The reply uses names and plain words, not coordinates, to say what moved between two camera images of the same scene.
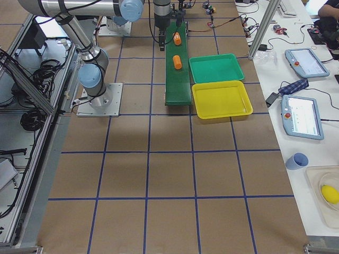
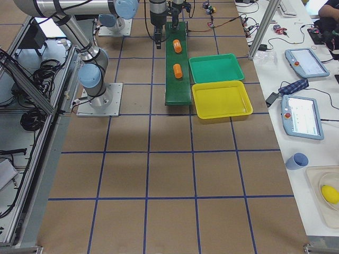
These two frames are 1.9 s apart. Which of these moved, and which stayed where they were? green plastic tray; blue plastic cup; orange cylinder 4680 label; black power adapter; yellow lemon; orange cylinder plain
Moved: orange cylinder 4680 label; orange cylinder plain
Stayed: blue plastic cup; black power adapter; yellow lemon; green plastic tray
